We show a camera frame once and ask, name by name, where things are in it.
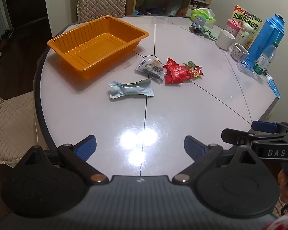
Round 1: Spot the pink lidded cup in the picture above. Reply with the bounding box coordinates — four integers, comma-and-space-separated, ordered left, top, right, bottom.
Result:
225, 19, 243, 37

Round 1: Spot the white rabbit print bottle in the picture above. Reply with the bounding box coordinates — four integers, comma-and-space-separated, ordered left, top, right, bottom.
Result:
234, 24, 253, 46

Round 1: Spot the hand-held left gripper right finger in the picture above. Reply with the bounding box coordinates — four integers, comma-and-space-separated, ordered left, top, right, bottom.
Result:
172, 135, 263, 185

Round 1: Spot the small red candy packet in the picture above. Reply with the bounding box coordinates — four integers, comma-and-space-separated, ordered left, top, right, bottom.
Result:
166, 57, 180, 67

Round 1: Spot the orange plastic tray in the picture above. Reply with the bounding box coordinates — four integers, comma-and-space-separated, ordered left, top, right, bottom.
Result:
47, 15, 150, 80

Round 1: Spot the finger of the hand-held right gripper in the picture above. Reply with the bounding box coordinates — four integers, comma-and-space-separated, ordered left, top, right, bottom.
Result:
252, 121, 288, 135
221, 129, 254, 146

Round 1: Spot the person's red printed clothing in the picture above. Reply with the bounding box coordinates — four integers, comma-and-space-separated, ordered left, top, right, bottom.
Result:
266, 196, 288, 230

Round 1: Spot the large red snack packet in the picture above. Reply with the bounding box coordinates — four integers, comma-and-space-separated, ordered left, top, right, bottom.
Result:
165, 67, 190, 85

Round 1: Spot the silver foil snack packet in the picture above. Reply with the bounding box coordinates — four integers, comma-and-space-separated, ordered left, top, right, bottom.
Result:
109, 78, 155, 99

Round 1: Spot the person's right hand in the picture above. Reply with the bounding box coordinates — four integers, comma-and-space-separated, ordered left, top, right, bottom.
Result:
278, 169, 288, 200

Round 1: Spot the plain white cup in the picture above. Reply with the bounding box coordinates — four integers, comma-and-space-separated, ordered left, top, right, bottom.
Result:
216, 29, 236, 50

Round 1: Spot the green tissue pack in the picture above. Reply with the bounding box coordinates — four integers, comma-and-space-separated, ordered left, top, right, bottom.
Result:
190, 8, 216, 29

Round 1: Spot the clear water bottle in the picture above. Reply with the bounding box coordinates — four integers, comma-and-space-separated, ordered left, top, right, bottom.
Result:
252, 41, 279, 75

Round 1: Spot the white patterned cup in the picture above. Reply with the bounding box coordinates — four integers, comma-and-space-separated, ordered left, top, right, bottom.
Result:
231, 43, 249, 61

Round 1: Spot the blue thermos jug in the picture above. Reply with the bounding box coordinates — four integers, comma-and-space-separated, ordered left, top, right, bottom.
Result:
245, 14, 286, 64

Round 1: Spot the clear nut snack packet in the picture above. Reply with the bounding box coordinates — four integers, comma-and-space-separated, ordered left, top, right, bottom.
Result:
135, 59, 165, 83

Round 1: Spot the flat blue box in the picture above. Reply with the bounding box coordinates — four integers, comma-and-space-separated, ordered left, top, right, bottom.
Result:
265, 73, 281, 99

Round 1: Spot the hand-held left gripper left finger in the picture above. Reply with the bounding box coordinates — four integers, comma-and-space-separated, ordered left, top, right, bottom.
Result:
20, 135, 109, 186

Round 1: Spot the yellow green seed bag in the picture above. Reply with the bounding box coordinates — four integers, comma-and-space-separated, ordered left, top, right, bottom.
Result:
232, 5, 264, 49

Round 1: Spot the grey phone stand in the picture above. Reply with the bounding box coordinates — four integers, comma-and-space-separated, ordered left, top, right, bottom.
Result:
189, 15, 207, 36

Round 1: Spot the green cloth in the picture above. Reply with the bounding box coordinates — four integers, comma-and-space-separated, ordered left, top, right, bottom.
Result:
202, 26, 219, 41

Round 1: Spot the clear plastic package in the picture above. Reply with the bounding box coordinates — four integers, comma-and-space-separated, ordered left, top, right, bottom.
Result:
237, 60, 258, 76

